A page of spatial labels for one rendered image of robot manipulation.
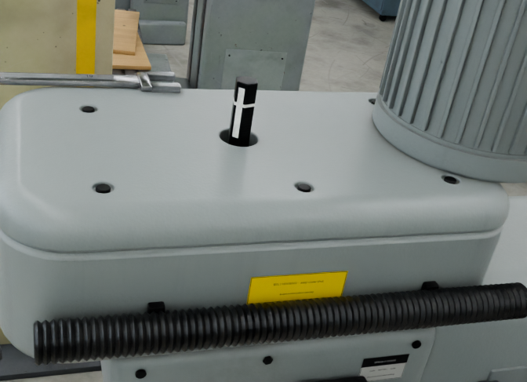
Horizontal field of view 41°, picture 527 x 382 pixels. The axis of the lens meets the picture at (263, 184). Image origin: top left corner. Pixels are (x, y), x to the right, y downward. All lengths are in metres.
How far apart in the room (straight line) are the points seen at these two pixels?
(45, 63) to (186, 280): 1.93
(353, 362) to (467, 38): 0.33
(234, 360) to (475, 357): 0.29
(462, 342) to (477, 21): 0.35
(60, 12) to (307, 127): 1.77
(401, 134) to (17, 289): 0.38
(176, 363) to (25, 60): 1.90
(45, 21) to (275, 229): 1.91
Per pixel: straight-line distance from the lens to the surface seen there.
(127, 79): 0.76
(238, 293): 0.61
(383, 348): 0.74
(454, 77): 0.67
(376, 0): 8.21
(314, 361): 0.72
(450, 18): 0.66
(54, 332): 0.57
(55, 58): 2.47
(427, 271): 0.68
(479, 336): 0.81
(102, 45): 2.46
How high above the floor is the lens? 2.19
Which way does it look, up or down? 30 degrees down
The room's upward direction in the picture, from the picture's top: 10 degrees clockwise
